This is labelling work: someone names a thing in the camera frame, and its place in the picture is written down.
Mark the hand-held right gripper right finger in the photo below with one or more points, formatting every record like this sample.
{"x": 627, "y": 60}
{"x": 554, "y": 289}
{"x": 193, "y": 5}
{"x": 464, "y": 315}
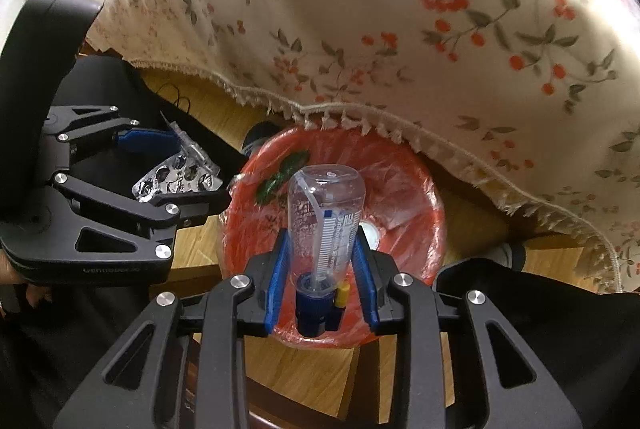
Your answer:
{"x": 364, "y": 284}

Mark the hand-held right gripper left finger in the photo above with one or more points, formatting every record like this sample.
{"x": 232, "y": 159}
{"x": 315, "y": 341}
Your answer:
{"x": 280, "y": 281}

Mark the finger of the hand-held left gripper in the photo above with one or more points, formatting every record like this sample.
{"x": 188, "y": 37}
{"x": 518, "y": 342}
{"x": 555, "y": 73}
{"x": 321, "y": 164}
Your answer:
{"x": 145, "y": 140}
{"x": 115, "y": 209}

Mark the silver blister pack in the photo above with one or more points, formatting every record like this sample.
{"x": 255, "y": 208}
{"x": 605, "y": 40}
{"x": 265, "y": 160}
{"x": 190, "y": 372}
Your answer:
{"x": 175, "y": 179}

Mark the clear bottle with blue cap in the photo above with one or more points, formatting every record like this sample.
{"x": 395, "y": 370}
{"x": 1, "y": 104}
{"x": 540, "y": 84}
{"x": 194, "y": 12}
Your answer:
{"x": 325, "y": 209}

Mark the person's left hand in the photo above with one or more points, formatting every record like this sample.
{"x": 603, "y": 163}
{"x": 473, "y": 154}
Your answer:
{"x": 36, "y": 297}

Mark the white round lid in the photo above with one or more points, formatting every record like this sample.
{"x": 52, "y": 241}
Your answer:
{"x": 371, "y": 231}

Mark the green wrapper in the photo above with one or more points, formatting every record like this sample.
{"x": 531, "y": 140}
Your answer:
{"x": 280, "y": 176}

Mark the person's left shoe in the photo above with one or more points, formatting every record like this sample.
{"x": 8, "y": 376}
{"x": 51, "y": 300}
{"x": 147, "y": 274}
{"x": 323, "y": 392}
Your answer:
{"x": 260, "y": 136}

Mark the person's shoe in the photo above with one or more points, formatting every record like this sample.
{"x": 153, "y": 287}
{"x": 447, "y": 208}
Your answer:
{"x": 260, "y": 136}
{"x": 507, "y": 255}

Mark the person's right shoe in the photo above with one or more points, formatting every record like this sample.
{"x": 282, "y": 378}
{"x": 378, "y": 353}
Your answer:
{"x": 507, "y": 255}

